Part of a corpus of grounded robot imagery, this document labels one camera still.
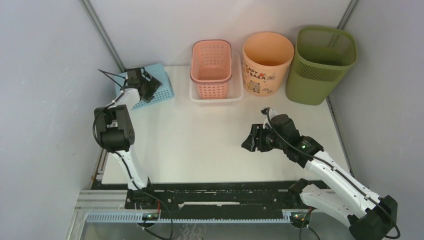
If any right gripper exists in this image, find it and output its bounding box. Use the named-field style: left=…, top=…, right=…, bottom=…
left=241, top=123, right=287, bottom=153

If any blue plastic basket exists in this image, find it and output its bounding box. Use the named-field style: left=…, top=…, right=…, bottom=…
left=112, top=63, right=175, bottom=110

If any pink plastic basket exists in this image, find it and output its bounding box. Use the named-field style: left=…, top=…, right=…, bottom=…
left=190, top=39, right=233, bottom=100

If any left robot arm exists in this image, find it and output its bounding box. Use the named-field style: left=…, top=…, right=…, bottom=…
left=92, top=67, right=162, bottom=209

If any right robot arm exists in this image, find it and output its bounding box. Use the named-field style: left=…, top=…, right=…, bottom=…
left=241, top=107, right=401, bottom=240

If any clear white plastic tray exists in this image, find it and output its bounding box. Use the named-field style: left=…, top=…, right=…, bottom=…
left=189, top=50, right=244, bottom=106

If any orange capybara bucket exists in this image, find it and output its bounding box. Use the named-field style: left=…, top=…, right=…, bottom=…
left=242, top=32, right=294, bottom=97

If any green mesh waste bin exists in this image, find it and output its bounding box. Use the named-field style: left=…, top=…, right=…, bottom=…
left=285, top=25, right=358, bottom=106

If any left black cable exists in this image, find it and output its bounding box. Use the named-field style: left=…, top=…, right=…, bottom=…
left=92, top=68, right=175, bottom=240

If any black cable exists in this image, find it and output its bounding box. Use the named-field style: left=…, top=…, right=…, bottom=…
left=92, top=68, right=175, bottom=240
left=261, top=107, right=402, bottom=240

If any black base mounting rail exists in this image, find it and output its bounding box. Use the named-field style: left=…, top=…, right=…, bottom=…
left=124, top=180, right=309, bottom=221

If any white toothed cable duct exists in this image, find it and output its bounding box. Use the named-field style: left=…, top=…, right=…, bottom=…
left=85, top=211, right=294, bottom=224

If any right black cable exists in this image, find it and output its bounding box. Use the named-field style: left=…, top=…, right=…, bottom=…
left=261, top=107, right=402, bottom=240

